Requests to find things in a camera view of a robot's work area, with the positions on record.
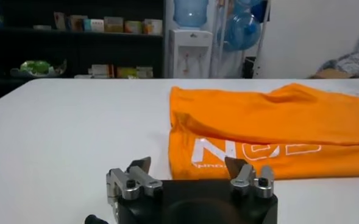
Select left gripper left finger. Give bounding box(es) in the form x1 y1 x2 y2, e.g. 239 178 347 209
105 156 164 206

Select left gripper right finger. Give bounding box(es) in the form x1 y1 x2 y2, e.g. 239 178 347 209
224 156 275 200

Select orange printed t-shirt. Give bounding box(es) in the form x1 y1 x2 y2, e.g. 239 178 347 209
168 82 359 181

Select pile of striped clothes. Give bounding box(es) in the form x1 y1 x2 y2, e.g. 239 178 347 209
318 52 359 79

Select yellow green flat box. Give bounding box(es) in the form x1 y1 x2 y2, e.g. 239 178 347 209
116 66 138 79

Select cream stacked box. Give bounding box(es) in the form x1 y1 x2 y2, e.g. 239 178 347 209
136 66 154 79

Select white red striped box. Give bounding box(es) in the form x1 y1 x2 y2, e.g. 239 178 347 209
89 63 115 79

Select large cardboard box with flap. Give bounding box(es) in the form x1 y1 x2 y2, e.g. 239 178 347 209
310 68 355 80

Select white water dispenser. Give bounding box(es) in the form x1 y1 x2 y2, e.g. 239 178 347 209
168 28 213 79

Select black shelving unit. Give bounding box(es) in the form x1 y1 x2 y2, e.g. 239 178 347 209
0 0 166 106

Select glass bowl green contents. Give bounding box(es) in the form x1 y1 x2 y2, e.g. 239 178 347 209
10 59 68 79

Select cream red medicine box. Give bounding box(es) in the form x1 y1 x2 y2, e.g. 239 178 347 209
124 20 143 34

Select beige medicine box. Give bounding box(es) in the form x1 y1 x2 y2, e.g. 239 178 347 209
142 18 163 35

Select yellow green medicine box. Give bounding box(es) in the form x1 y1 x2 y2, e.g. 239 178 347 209
104 16 124 33

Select pale blue medicine box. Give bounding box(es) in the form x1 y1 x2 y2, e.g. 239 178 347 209
84 18 105 33

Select white orange medicine box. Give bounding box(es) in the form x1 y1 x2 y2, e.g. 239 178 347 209
68 14 88 32

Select labelled blue water jug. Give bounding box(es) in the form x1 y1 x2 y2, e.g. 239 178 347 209
172 0 210 29

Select white red medicine box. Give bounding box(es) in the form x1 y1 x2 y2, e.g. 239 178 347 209
53 11 66 31

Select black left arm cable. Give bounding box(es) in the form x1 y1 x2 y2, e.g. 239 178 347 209
84 214 110 224

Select white wire jug rack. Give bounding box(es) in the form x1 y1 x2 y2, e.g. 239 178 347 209
209 0 273 79

